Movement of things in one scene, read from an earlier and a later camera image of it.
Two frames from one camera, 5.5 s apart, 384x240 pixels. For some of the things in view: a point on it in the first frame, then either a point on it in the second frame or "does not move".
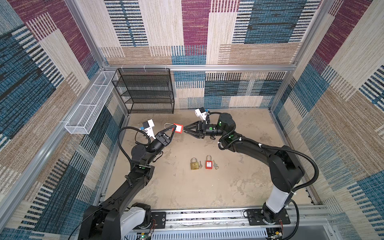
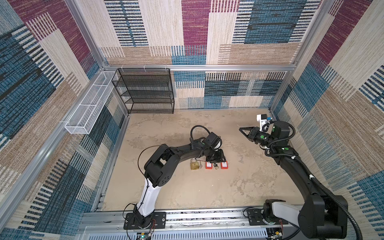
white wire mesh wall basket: (82, 119) does not move
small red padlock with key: (179, 128) -> (224, 165)
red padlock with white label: (208, 162) does not move
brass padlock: (194, 165) does not move
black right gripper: (201, 129) -> (252, 133)
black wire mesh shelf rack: (146, 90) does not move
